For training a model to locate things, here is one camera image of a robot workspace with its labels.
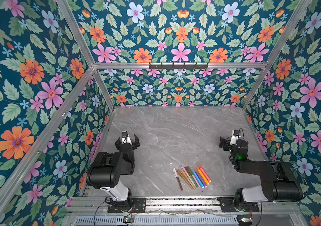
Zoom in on blue highlighter pen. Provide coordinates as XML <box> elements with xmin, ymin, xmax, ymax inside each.
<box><xmin>188</xmin><ymin>167</ymin><xmax>204</xmax><ymax>188</ymax></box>

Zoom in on right small circuit board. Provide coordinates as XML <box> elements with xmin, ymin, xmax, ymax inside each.
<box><xmin>237</xmin><ymin>215</ymin><xmax>253</xmax><ymax>226</ymax></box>

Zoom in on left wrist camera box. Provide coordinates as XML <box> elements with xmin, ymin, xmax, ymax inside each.
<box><xmin>121</xmin><ymin>131</ymin><xmax>128</xmax><ymax>144</ymax></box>

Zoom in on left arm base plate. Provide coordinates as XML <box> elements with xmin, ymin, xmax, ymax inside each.
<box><xmin>107</xmin><ymin>198</ymin><xmax>146</xmax><ymax>214</ymax></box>

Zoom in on red highlighter pen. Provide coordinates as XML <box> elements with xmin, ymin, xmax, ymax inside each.
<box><xmin>197</xmin><ymin>163</ymin><xmax>211</xmax><ymax>184</ymax></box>

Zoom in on orange highlighter pen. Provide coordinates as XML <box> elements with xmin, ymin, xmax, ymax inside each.
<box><xmin>194</xmin><ymin>166</ymin><xmax>209</xmax><ymax>187</ymax></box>

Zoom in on beige pen pink cap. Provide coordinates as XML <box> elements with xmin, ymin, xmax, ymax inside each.
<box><xmin>181</xmin><ymin>165</ymin><xmax>196</xmax><ymax>189</ymax></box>

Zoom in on aluminium front rail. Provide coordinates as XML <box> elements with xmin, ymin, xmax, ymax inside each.
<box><xmin>67</xmin><ymin>196</ymin><xmax>302</xmax><ymax>215</ymax></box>

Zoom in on dark green pen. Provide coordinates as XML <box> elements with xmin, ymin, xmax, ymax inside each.
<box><xmin>185</xmin><ymin>166</ymin><xmax>198</xmax><ymax>188</ymax></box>

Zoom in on tan brown pen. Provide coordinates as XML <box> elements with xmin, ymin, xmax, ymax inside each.
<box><xmin>178</xmin><ymin>169</ymin><xmax>195</xmax><ymax>189</ymax></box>

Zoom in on white slotted cable duct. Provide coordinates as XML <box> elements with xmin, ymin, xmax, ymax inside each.
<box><xmin>73</xmin><ymin>215</ymin><xmax>238</xmax><ymax>226</ymax></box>

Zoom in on brown pen pink cap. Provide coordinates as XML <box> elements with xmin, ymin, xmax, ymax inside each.
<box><xmin>172</xmin><ymin>168</ymin><xmax>183</xmax><ymax>191</ymax></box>

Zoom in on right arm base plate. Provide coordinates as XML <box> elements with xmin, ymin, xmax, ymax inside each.
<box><xmin>217</xmin><ymin>197</ymin><xmax>260</xmax><ymax>212</ymax></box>

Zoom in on pink pen green cap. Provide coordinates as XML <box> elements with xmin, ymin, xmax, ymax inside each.
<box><xmin>185</xmin><ymin>166</ymin><xmax>200</xmax><ymax>187</ymax></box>

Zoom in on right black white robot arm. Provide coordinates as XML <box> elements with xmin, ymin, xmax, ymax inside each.
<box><xmin>219</xmin><ymin>136</ymin><xmax>304</xmax><ymax>211</ymax></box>

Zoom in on left small circuit board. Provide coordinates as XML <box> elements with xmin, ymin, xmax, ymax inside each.
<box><xmin>123</xmin><ymin>217</ymin><xmax>134</xmax><ymax>225</ymax></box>

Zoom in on brown pen tan cap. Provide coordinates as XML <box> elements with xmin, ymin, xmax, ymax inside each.
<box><xmin>177</xmin><ymin>170</ymin><xmax>193</xmax><ymax>189</ymax></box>

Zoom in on black hook rack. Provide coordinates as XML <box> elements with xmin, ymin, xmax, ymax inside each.
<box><xmin>148</xmin><ymin>62</ymin><xmax>209</xmax><ymax>70</ymax></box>

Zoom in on purple highlighter pen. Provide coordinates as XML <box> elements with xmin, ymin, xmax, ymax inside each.
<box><xmin>193</xmin><ymin>167</ymin><xmax>207</xmax><ymax>187</ymax></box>

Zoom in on small circuit board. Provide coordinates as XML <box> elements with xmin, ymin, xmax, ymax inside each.
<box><xmin>123</xmin><ymin>217</ymin><xmax>134</xmax><ymax>225</ymax></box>
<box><xmin>237</xmin><ymin>215</ymin><xmax>253</xmax><ymax>226</ymax></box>

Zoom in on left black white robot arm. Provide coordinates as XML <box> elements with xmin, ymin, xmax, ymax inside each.
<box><xmin>87</xmin><ymin>132</ymin><xmax>140</xmax><ymax>202</ymax></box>

